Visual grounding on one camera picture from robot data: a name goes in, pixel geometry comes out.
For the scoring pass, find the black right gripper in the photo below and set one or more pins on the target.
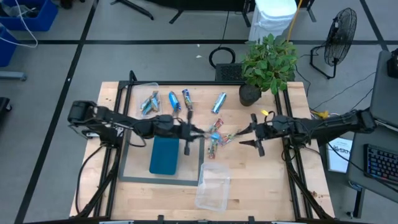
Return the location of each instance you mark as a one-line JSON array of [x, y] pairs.
[[265, 131]]

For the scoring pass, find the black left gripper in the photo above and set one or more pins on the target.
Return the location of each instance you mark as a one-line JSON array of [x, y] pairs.
[[179, 132]]

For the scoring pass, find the blue white granola bar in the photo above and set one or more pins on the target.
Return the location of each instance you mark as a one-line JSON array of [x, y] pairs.
[[215, 136]]

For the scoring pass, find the clear plastic bin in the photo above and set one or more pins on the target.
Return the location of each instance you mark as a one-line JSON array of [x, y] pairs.
[[136, 93], [213, 189]]

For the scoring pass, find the snack packets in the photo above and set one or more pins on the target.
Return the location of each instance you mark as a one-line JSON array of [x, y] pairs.
[[146, 104]]

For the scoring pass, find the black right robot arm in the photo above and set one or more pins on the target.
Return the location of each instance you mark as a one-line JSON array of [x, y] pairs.
[[326, 127]]

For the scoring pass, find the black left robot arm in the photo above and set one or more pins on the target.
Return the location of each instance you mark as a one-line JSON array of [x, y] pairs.
[[124, 119]]

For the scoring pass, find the blue multicolour granola bar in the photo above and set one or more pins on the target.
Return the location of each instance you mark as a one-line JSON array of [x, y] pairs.
[[186, 99]]

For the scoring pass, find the blue silver granola bar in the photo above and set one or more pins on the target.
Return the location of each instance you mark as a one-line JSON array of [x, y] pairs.
[[219, 103]]

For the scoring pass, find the black plant pot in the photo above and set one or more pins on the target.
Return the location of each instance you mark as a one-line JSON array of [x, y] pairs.
[[248, 96]]

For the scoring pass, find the teal plastic bin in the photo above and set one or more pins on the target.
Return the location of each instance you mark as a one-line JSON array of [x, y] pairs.
[[164, 157]]

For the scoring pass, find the black perforated box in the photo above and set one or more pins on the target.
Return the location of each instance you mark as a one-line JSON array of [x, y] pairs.
[[228, 72]]

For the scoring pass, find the grey bordered mesh mat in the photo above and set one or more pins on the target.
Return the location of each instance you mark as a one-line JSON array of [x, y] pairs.
[[133, 168]]

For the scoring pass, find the green leafy plant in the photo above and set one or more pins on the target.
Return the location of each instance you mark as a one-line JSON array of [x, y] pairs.
[[267, 62]]

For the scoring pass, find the white paper sign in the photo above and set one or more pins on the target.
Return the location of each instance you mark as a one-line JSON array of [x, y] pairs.
[[339, 155]]

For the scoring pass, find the grey desk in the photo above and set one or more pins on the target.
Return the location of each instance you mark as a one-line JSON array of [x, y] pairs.
[[382, 93], [367, 140]]

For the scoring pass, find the white trash bin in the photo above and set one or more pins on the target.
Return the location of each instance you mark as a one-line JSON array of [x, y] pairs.
[[273, 18]]

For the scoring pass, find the black backlit keyboard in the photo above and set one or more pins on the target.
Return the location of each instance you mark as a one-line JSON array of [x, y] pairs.
[[381, 163]]

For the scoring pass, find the black stand legs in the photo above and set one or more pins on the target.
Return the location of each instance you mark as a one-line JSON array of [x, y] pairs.
[[140, 11]]

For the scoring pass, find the black floor fan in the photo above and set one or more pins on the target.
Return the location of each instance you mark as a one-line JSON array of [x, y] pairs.
[[340, 35]]

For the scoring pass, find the black desk device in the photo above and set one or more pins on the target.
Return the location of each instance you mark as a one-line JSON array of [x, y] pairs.
[[393, 63]]

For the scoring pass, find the blue storage bin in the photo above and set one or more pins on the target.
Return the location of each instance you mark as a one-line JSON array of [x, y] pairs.
[[46, 15], [6, 49]]

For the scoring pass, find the grey floor bar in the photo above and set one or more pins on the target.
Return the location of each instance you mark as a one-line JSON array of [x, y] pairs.
[[12, 75]]

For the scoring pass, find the black aluminium table frame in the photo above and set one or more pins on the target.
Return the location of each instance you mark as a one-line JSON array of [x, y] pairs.
[[186, 83]]

